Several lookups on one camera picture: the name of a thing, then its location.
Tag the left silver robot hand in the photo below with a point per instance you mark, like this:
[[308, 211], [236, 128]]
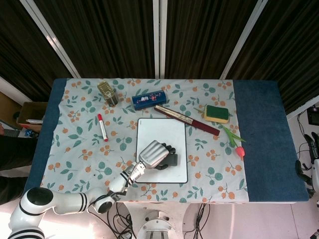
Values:
[[154, 155]]

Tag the black whiteboard eraser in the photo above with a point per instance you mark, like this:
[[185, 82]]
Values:
[[172, 160]]

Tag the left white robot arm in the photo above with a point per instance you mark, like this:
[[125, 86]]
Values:
[[74, 196]]

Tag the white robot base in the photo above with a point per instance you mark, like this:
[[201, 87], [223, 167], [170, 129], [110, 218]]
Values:
[[157, 226]]

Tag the small white whiteboard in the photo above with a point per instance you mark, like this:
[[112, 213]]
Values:
[[162, 132]]

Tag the red whiteboard marker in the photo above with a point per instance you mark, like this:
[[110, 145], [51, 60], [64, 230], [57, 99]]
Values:
[[102, 127]]

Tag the dark red folded fan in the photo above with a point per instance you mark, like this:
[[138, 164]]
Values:
[[187, 120]]

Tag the floral patterned tablecloth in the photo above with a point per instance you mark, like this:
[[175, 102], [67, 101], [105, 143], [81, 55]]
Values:
[[154, 104]]

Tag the blue printed pencil case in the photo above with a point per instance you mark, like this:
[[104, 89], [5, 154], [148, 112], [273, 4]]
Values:
[[149, 99]]

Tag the green and yellow sponge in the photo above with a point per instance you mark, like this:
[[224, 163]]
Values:
[[216, 113]]

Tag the gold hair clip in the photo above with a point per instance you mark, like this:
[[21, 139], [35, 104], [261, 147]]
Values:
[[107, 93]]

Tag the artificial pink tulip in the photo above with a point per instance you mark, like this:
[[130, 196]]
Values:
[[234, 139]]

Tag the blue felt table cover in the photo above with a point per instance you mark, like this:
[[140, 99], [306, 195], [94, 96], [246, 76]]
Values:
[[264, 139]]

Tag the cardboard box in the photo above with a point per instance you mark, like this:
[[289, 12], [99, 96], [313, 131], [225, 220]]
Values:
[[31, 115]]

